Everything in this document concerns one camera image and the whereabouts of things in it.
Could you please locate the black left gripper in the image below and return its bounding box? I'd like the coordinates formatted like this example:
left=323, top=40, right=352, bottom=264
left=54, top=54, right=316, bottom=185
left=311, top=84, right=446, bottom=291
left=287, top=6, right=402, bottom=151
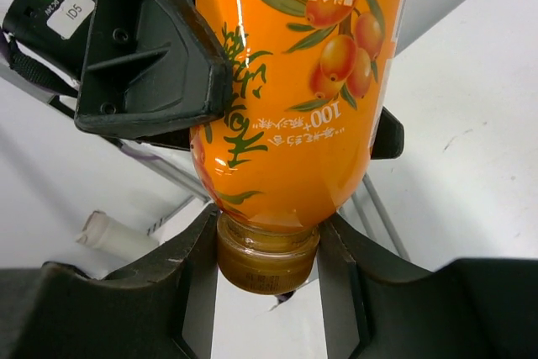
left=3, top=0, right=233, bottom=140

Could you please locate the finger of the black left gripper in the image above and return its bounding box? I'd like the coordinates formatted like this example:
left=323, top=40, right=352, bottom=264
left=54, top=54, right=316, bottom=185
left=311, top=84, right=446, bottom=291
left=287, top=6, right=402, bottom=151
left=371, top=107, right=404, bottom=161

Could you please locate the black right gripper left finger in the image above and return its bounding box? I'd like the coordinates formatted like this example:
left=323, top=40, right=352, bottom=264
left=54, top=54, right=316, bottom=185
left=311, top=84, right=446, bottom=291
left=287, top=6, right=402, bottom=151
left=1, top=204, right=219, bottom=358

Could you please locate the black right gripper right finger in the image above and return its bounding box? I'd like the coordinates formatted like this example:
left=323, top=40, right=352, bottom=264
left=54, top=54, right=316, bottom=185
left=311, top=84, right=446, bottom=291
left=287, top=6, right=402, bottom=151
left=318, top=215, right=537, bottom=358

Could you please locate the orange juice bottle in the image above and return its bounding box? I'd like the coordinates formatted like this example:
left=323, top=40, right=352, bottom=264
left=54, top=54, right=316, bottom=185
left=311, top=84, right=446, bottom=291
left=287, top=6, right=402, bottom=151
left=196, top=0, right=407, bottom=295

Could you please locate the aluminium table rail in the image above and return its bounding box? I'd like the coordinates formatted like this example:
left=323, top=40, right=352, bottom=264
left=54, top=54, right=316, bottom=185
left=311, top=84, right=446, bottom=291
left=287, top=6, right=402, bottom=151
left=113, top=123, right=359, bottom=232

